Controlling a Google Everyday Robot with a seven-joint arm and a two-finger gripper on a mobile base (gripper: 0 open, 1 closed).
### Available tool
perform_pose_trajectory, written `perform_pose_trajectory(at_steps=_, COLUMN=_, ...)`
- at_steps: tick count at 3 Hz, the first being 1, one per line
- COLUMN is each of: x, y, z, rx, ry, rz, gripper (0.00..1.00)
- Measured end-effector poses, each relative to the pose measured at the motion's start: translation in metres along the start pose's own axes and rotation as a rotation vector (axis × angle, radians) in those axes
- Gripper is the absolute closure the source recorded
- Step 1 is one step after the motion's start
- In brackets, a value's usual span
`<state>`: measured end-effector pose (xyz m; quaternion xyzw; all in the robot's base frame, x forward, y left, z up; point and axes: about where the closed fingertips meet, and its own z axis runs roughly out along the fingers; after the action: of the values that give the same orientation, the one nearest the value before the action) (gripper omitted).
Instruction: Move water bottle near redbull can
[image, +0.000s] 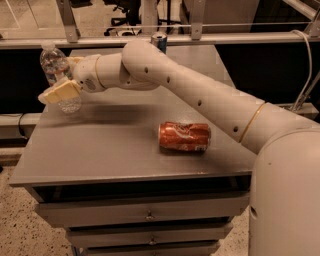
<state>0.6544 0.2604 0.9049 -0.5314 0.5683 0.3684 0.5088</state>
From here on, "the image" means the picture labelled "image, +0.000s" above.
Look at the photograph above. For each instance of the bottom grey drawer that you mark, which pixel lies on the bottom grey drawer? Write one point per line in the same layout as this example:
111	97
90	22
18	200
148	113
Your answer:
198	248

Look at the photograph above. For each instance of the black office chair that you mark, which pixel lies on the black office chair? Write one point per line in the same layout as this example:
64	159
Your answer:
131	10

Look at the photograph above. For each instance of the grey metal rail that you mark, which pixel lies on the grey metal rail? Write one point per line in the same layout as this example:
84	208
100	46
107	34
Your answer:
172	40

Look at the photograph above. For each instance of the right metal bracket post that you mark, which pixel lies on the right metal bracket post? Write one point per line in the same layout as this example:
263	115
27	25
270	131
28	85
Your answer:
196	18

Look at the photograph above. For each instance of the grey drawer cabinet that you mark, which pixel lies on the grey drawer cabinet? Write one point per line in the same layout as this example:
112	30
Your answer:
109	150

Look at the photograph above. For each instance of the orange soda can lying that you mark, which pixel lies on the orange soda can lying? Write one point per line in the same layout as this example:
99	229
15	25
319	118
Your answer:
191	137

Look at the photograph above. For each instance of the silver blue redbull can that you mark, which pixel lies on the silver blue redbull can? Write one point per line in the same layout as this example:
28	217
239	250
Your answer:
159	40

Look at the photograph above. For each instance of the middle grey drawer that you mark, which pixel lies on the middle grey drawer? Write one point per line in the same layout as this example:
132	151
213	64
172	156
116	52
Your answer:
149	235

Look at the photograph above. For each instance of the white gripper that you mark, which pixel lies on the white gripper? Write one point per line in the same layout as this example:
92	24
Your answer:
85	74

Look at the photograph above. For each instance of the top grey drawer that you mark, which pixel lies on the top grey drawer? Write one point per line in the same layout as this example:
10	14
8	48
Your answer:
142	210

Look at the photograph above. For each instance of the metal bracket post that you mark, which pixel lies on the metal bracket post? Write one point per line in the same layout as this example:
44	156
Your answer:
65	10
196	18

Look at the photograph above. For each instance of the clear plastic water bottle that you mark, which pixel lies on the clear plastic water bottle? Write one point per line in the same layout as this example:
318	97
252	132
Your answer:
56	68

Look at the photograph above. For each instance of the left metal bracket post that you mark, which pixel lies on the left metal bracket post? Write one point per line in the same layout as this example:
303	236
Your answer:
65	10

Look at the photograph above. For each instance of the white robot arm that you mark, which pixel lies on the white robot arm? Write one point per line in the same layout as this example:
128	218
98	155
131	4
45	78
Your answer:
284	216

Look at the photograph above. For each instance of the grey drawer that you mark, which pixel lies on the grey drawer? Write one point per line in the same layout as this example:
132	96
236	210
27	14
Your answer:
198	248
149	235
142	210

